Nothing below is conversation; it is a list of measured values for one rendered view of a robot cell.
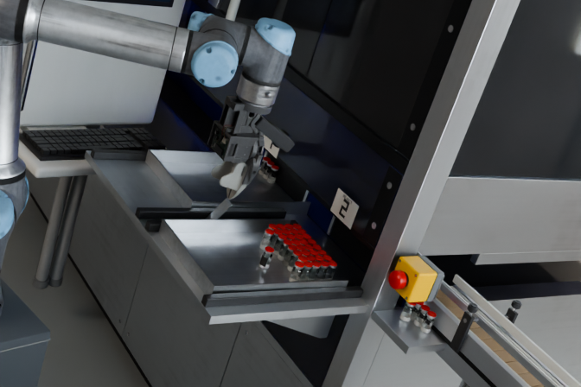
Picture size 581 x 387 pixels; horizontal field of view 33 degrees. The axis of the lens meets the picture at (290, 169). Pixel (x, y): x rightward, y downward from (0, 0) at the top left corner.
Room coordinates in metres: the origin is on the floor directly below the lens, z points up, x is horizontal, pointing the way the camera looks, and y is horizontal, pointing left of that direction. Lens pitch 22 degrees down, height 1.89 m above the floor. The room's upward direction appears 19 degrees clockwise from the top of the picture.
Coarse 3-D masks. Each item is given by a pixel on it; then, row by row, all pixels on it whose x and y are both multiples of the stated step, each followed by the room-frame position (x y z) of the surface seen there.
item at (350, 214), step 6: (342, 192) 2.05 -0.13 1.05; (336, 198) 2.06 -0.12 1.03; (342, 198) 2.04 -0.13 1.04; (348, 198) 2.03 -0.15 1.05; (336, 204) 2.05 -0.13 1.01; (342, 204) 2.04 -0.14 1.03; (354, 204) 2.01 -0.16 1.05; (330, 210) 2.06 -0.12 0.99; (336, 210) 2.05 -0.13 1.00; (342, 210) 2.03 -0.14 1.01; (348, 210) 2.02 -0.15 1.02; (354, 210) 2.00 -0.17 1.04; (336, 216) 2.04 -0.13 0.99; (348, 216) 2.01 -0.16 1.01; (354, 216) 2.00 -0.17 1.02; (348, 222) 2.00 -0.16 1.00
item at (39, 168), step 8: (24, 128) 2.38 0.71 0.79; (32, 128) 2.38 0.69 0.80; (40, 128) 2.40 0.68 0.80; (48, 128) 2.42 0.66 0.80; (56, 128) 2.43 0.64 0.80; (64, 128) 2.45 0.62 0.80; (72, 128) 2.47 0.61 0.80; (80, 128) 2.49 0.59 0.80; (24, 152) 2.22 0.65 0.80; (24, 160) 2.20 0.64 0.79; (32, 160) 2.19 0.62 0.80; (64, 160) 2.25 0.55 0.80; (72, 160) 2.26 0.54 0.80; (80, 160) 2.28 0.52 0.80; (32, 168) 2.17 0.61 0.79; (40, 168) 2.16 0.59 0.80; (48, 168) 2.18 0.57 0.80; (56, 168) 2.19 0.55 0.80; (64, 168) 2.21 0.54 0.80; (72, 168) 2.22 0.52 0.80; (80, 168) 2.24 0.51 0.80; (88, 168) 2.26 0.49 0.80; (40, 176) 2.16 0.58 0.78; (48, 176) 2.18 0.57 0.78; (56, 176) 2.20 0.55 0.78
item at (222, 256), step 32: (192, 224) 1.94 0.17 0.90; (224, 224) 1.99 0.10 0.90; (256, 224) 2.05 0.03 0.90; (192, 256) 1.78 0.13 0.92; (224, 256) 1.89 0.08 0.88; (256, 256) 1.94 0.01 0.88; (224, 288) 1.71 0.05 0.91; (256, 288) 1.76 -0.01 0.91; (288, 288) 1.81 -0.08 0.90; (320, 288) 1.86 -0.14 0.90
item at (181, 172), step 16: (160, 160) 2.25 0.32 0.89; (176, 160) 2.28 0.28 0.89; (192, 160) 2.31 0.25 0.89; (208, 160) 2.34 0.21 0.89; (160, 176) 2.16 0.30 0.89; (176, 176) 2.20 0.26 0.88; (192, 176) 2.23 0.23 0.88; (208, 176) 2.27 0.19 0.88; (256, 176) 2.37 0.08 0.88; (176, 192) 2.09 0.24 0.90; (192, 192) 2.15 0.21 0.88; (208, 192) 2.18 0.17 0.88; (224, 192) 2.21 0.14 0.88; (256, 192) 2.27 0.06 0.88; (272, 192) 2.30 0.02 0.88; (288, 208) 2.20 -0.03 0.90; (304, 208) 2.24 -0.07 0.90
